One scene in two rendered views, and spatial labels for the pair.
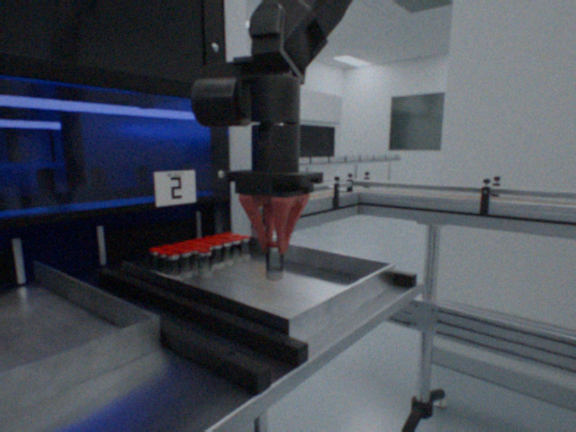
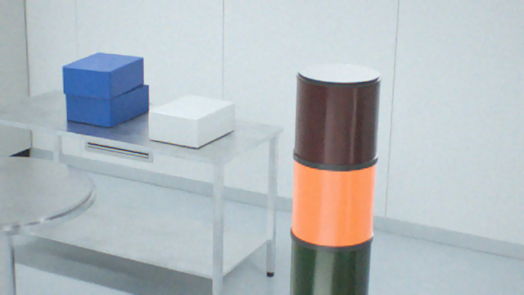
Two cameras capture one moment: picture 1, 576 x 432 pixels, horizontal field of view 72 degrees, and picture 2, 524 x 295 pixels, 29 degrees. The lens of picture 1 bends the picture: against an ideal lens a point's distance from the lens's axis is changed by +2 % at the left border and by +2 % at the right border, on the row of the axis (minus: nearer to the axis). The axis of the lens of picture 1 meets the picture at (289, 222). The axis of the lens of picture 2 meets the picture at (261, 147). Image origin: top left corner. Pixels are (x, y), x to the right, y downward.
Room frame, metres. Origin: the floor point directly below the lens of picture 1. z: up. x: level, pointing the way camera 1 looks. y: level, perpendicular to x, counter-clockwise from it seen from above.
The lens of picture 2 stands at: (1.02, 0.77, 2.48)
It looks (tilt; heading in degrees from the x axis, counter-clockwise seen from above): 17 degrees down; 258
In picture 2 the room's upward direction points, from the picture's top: 1 degrees clockwise
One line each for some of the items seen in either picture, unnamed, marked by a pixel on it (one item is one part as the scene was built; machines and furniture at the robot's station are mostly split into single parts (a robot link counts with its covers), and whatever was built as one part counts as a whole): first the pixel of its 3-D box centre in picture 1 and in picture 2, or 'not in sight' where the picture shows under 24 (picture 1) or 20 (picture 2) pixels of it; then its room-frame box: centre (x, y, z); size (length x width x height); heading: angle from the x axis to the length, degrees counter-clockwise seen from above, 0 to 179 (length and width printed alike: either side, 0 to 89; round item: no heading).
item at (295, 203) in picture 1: (273, 214); not in sight; (0.47, 0.02, 1.01); 0.07 x 0.07 x 0.09; 64
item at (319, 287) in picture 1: (257, 273); not in sight; (0.59, 0.05, 0.90); 0.34 x 0.26 x 0.04; 51
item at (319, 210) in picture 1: (288, 202); not in sight; (1.24, 0.00, 0.92); 0.69 x 0.16 x 0.16; 141
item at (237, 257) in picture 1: (211, 256); not in sight; (0.66, 0.14, 0.90); 0.18 x 0.02 x 0.05; 141
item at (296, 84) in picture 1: (271, 102); not in sight; (0.47, 0.02, 1.14); 0.07 x 0.06 x 0.07; 67
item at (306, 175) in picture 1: (275, 156); not in sight; (0.47, 0.02, 1.08); 0.10 x 0.07 x 0.07; 64
